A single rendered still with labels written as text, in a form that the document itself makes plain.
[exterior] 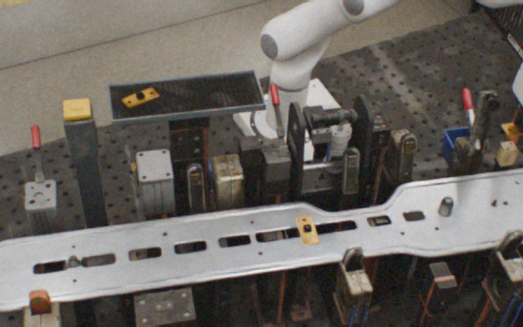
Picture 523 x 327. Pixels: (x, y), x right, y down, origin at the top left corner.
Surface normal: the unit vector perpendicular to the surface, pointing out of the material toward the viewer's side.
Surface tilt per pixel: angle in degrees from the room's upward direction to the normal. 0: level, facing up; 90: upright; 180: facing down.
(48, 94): 0
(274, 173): 90
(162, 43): 0
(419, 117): 0
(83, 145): 90
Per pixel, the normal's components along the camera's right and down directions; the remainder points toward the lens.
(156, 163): 0.04, -0.70
